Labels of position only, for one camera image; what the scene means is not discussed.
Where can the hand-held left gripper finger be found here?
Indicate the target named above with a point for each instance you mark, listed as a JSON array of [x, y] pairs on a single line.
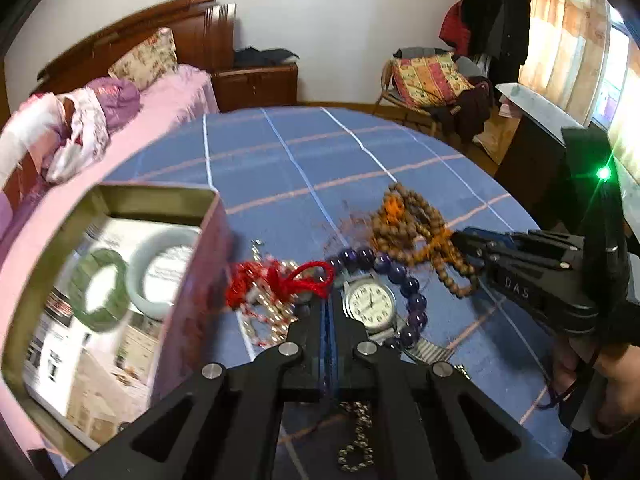
[[325, 355], [337, 355]]

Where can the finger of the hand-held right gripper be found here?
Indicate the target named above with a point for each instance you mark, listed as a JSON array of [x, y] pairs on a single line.
[[500, 241], [525, 260]]

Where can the silver wristwatch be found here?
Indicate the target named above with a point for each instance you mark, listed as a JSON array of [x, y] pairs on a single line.
[[371, 300]]

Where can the metal tin box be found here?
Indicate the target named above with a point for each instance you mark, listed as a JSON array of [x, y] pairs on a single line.
[[195, 300]]

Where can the person's right hand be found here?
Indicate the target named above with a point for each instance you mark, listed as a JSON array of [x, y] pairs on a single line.
[[620, 385]]

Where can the dark maroon garment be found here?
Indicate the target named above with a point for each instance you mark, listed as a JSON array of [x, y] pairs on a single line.
[[465, 110]]

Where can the colourful patterned cushion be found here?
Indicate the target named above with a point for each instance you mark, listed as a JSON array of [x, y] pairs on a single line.
[[430, 80]]

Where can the window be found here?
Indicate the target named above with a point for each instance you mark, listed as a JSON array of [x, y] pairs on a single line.
[[612, 90]]

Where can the rattan chair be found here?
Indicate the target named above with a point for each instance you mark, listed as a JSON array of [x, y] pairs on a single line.
[[385, 85]]

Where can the white jade bangle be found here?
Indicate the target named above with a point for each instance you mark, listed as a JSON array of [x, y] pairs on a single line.
[[136, 285]]

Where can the grey garment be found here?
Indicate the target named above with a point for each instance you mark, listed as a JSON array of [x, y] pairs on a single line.
[[420, 52]]

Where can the beige patterned curtain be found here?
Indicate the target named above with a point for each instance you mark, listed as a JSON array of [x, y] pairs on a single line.
[[560, 35]]

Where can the red hanging jacket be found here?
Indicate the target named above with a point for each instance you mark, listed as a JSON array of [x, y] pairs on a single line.
[[455, 30]]

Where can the black hanging coat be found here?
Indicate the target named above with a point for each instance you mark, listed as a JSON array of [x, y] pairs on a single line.
[[495, 15]]

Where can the green jade bangle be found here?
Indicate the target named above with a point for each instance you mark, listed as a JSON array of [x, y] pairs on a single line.
[[76, 287]]

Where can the wooden nightstand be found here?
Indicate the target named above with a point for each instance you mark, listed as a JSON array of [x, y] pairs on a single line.
[[255, 87]]

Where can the bed with pink sheet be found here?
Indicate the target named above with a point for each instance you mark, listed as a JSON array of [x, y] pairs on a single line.
[[165, 105]]

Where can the dark folded clothes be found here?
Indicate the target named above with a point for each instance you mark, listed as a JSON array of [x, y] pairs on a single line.
[[265, 56]]

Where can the purple garment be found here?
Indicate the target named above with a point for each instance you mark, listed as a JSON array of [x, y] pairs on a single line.
[[120, 105]]

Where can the white floral cloth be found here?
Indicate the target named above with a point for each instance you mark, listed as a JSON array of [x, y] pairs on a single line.
[[85, 130]]

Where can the floral pillow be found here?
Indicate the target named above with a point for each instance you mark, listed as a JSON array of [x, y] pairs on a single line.
[[145, 60]]

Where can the wooden headboard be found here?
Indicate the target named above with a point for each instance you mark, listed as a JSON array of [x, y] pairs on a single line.
[[195, 30]]

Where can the pink patchwork quilt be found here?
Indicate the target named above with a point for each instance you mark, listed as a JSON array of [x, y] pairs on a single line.
[[25, 130]]

